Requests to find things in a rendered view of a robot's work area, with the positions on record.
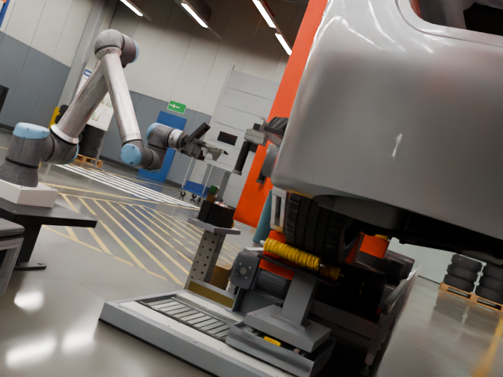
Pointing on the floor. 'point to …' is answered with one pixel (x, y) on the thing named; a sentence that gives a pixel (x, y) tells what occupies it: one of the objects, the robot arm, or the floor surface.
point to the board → (105, 113)
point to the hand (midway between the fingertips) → (223, 149)
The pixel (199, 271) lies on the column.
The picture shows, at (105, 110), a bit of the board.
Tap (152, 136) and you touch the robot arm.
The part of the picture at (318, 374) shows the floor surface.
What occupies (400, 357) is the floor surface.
